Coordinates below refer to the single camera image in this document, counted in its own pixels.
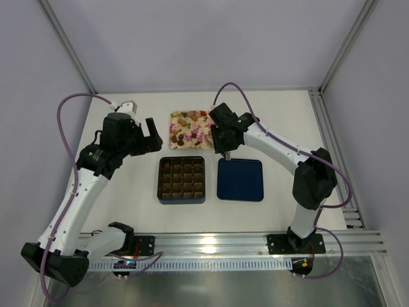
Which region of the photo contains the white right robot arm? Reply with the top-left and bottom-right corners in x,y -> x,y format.
139,104 -> 337,253

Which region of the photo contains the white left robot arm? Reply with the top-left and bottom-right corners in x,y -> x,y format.
21,113 -> 163,287

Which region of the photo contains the blue chocolate box with tray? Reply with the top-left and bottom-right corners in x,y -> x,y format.
157,156 -> 206,205

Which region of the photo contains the floral serving tray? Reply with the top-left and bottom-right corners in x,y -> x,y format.
169,110 -> 214,150

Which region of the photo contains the blue box lid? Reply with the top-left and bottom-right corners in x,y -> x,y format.
217,158 -> 264,202

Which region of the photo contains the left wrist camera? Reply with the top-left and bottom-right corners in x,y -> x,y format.
116,100 -> 137,117

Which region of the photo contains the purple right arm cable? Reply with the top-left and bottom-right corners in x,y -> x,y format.
212,82 -> 355,279

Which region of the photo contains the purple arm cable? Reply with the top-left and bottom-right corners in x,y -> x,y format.
212,82 -> 355,279
40,92 -> 124,304

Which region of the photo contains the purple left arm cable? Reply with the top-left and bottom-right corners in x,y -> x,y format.
40,92 -> 124,304

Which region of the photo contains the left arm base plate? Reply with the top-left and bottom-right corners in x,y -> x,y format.
133,235 -> 155,258

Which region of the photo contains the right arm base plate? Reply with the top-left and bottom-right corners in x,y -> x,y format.
266,233 -> 326,255

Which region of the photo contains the slotted cable duct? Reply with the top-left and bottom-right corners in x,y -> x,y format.
88,256 -> 293,272

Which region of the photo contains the aluminium frame rail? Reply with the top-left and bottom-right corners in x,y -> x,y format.
136,230 -> 387,258

